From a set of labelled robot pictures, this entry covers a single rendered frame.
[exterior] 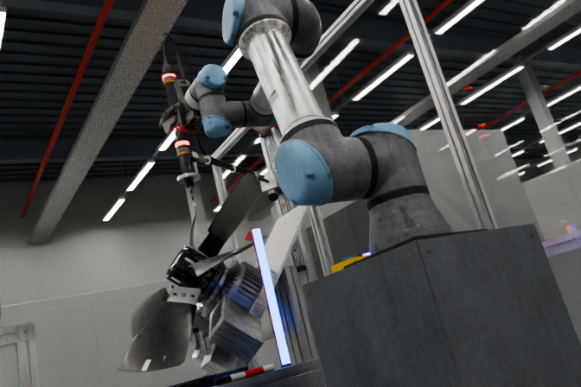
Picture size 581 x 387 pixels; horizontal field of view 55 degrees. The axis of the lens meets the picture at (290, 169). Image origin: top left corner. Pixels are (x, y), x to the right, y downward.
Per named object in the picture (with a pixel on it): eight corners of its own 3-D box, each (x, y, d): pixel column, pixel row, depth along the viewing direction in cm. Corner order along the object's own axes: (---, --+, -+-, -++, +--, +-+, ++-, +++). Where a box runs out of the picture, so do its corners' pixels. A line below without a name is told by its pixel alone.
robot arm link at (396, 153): (442, 182, 100) (419, 115, 105) (379, 189, 95) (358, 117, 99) (405, 204, 110) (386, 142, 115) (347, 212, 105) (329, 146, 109)
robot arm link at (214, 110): (248, 126, 152) (240, 91, 155) (208, 128, 147) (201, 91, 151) (239, 138, 159) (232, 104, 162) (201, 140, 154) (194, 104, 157)
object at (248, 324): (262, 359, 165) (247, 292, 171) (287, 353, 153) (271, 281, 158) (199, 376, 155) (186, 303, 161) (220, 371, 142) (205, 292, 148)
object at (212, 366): (223, 381, 160) (230, 360, 165) (233, 374, 156) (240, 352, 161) (200, 368, 158) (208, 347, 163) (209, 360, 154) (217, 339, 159)
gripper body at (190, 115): (175, 133, 171) (187, 115, 161) (169, 108, 173) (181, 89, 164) (198, 132, 175) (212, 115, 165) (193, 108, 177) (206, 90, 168)
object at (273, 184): (273, 197, 236) (269, 178, 238) (288, 192, 233) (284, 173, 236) (262, 193, 226) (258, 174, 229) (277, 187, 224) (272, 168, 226)
